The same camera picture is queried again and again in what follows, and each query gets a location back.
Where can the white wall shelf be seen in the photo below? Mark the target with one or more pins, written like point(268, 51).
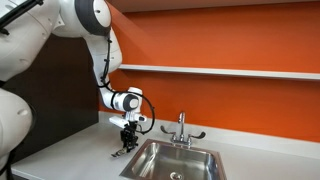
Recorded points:
point(233, 71)

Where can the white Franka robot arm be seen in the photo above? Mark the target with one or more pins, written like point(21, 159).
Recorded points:
point(30, 40)

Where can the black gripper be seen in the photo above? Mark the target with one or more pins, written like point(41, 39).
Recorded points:
point(129, 135)

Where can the stainless steel sink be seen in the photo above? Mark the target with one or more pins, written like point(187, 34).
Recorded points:
point(156, 160)

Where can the dark wood cabinet panel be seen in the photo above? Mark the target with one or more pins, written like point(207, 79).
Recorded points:
point(66, 93)

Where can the round sink drain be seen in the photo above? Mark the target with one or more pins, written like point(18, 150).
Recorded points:
point(175, 175)

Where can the white counter backsplash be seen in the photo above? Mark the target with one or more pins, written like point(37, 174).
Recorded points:
point(250, 140)

